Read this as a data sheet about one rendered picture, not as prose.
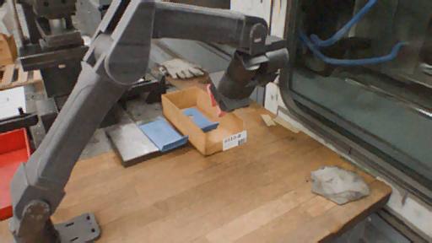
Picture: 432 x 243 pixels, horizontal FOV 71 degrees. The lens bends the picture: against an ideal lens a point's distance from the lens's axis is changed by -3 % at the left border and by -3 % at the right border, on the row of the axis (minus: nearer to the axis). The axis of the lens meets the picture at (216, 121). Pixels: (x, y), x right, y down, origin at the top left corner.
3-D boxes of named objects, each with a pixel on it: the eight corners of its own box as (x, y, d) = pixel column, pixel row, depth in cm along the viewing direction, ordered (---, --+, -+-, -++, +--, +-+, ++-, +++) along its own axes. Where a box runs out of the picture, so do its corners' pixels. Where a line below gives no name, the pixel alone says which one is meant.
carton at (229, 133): (205, 160, 78) (204, 133, 74) (163, 117, 96) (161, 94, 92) (245, 144, 84) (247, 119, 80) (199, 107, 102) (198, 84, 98)
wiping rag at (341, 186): (294, 184, 71) (341, 214, 61) (294, 173, 70) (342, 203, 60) (333, 162, 78) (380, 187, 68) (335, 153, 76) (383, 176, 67)
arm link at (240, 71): (245, 62, 70) (257, 40, 64) (258, 82, 68) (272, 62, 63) (219, 68, 67) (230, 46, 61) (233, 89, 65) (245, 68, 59)
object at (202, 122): (197, 137, 84) (197, 128, 83) (173, 114, 96) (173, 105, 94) (219, 131, 88) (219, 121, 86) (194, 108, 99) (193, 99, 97)
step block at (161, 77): (148, 104, 102) (146, 78, 98) (145, 100, 104) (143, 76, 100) (167, 99, 105) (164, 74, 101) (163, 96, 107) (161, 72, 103)
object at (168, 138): (164, 154, 75) (163, 144, 74) (138, 127, 86) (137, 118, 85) (189, 145, 79) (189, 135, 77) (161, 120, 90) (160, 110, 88)
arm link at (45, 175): (40, 202, 54) (136, 44, 52) (46, 226, 50) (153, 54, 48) (2, 194, 50) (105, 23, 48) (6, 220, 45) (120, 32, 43)
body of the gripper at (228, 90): (229, 72, 76) (240, 52, 70) (249, 107, 72) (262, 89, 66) (205, 78, 73) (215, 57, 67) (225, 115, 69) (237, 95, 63)
